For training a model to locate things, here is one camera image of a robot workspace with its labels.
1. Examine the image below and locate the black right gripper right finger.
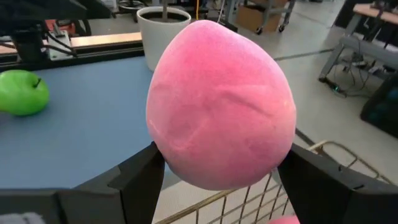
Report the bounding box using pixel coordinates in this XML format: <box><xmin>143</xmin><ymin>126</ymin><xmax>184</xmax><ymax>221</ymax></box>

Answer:
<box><xmin>277</xmin><ymin>143</ymin><xmax>398</xmax><ymax>224</ymax></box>

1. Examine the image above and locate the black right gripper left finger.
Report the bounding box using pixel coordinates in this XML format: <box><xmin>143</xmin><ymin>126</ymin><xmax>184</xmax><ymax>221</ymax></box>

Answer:
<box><xmin>0</xmin><ymin>141</ymin><xmax>166</xmax><ymax>224</ymax></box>

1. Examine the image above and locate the pink peach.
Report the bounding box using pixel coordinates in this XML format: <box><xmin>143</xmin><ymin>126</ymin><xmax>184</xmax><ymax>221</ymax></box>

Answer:
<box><xmin>266</xmin><ymin>215</ymin><xmax>301</xmax><ymax>224</ymax></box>
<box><xmin>145</xmin><ymin>19</ymin><xmax>297</xmax><ymax>191</ymax></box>

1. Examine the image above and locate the green apple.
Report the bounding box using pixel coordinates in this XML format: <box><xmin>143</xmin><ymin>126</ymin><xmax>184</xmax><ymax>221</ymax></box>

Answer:
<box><xmin>0</xmin><ymin>69</ymin><xmax>50</xmax><ymax>117</ymax></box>

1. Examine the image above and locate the black floor box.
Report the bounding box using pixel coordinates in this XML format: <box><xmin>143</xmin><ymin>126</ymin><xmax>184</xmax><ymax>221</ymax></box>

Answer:
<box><xmin>359</xmin><ymin>73</ymin><xmax>398</xmax><ymax>139</ymax></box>

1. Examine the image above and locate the grey metal workbench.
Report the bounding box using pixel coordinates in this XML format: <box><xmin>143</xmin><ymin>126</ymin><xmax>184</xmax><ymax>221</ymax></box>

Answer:
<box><xmin>318</xmin><ymin>2</ymin><xmax>398</xmax><ymax>82</ymax></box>

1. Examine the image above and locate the light wood board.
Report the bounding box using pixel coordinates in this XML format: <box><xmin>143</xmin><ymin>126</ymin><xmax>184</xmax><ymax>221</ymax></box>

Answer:
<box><xmin>0</xmin><ymin>31</ymin><xmax>143</xmax><ymax>54</ymax></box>

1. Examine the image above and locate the white plant pot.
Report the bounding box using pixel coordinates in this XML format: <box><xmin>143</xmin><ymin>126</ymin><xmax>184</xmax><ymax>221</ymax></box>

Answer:
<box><xmin>136</xmin><ymin>6</ymin><xmax>192</xmax><ymax>72</ymax></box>

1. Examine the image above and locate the cart with cardboard boxes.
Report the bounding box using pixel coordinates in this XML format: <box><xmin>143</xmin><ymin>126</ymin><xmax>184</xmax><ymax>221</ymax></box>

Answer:
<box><xmin>223</xmin><ymin>0</ymin><xmax>297</xmax><ymax>35</ymax></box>

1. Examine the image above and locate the gold wire basket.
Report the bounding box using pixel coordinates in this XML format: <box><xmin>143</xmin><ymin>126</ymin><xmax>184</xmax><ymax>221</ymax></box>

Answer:
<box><xmin>154</xmin><ymin>139</ymin><xmax>394</xmax><ymax>224</ymax></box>

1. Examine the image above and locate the power strip with cables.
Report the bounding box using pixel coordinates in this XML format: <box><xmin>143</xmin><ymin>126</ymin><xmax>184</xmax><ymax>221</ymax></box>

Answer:
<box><xmin>322</xmin><ymin>58</ymin><xmax>374</xmax><ymax>99</ymax></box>

